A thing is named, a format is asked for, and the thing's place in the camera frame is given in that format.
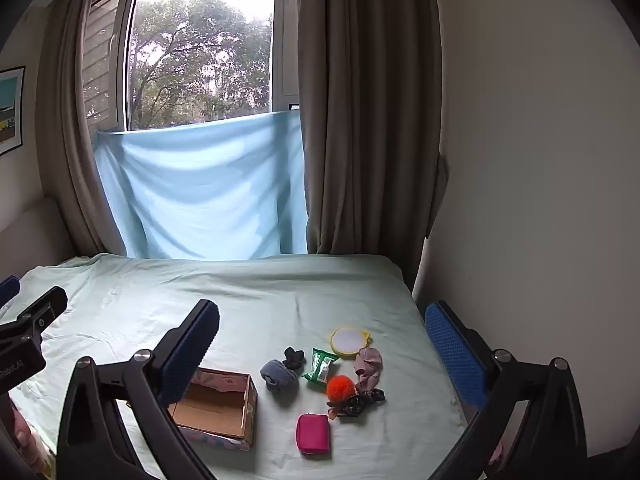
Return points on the framed wall picture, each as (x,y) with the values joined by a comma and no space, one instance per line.
(10,110)

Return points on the orange pom-pom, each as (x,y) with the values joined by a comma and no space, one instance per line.
(341,386)

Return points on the magenta zip pouch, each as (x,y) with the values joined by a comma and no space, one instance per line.
(312,434)

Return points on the plain black scrunchie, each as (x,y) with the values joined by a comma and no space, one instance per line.
(293,355)

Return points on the white framed window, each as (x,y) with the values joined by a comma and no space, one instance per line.
(200,50)

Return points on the light blue hanging cloth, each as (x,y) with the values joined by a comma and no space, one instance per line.
(200,190)

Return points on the green wipes packet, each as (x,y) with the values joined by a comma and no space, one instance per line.
(320,366)

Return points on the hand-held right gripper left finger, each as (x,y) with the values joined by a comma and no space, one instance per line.
(187,355)

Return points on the pale pink cloth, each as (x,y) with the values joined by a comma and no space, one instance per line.
(369,366)

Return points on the beige headboard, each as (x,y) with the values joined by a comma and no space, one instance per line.
(35,235)

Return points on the brown curtain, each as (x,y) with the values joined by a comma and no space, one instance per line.
(370,110)
(65,125)

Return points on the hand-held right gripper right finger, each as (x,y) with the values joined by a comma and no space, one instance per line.
(455,355)

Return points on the person's left hand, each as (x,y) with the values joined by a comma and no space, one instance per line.
(25,435)

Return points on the round yellow mirror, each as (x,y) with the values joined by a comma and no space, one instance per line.
(349,341)

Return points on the grey fuzzy sock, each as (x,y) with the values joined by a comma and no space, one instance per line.
(280,376)

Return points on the tree outside window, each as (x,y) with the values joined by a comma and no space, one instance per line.
(200,60)

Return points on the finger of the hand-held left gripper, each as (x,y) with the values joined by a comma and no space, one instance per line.
(7,290)
(40,307)

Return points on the black patterned scrunchie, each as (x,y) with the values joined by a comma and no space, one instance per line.
(357,402)

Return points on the cardboard box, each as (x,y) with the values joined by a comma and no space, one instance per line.
(220,402)

